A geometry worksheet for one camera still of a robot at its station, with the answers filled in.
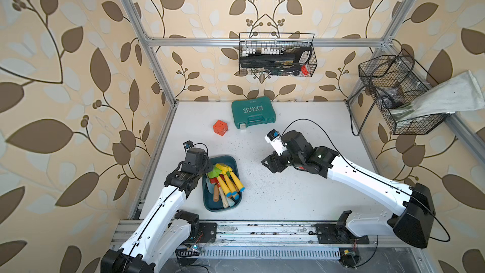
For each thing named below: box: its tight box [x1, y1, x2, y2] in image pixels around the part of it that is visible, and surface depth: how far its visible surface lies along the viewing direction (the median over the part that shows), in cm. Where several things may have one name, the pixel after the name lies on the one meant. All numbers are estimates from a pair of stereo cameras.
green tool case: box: [231, 96, 276, 129], surface depth 112 cm
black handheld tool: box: [239, 46, 313, 71], surface depth 86 cm
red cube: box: [212, 119, 228, 137], surface depth 104 cm
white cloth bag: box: [390, 69, 485, 121], surface depth 59 cm
